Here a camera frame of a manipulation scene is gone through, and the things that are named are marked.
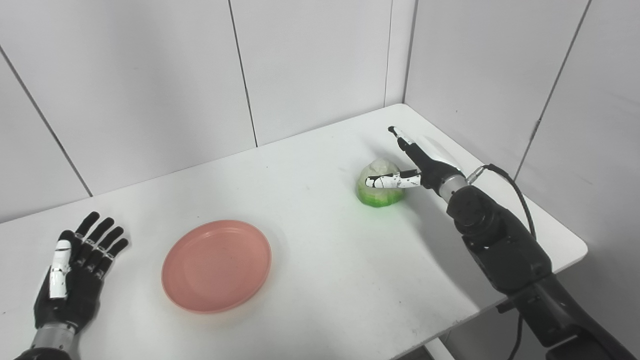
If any green white cabbage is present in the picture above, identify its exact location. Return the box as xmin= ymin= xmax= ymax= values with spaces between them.
xmin=356 ymin=158 xmax=407 ymax=208

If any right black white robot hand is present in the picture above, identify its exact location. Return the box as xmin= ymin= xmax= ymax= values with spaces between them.
xmin=365 ymin=125 xmax=463 ymax=197

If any pink round plate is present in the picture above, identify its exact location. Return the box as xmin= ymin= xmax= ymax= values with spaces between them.
xmin=161 ymin=219 xmax=273 ymax=315

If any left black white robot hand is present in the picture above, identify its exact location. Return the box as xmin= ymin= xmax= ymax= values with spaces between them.
xmin=33 ymin=211 xmax=130 ymax=335

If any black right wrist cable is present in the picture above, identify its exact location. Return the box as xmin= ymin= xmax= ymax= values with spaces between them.
xmin=466 ymin=163 xmax=538 ymax=360

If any white table leg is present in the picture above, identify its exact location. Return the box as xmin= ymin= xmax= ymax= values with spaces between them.
xmin=422 ymin=338 xmax=453 ymax=360

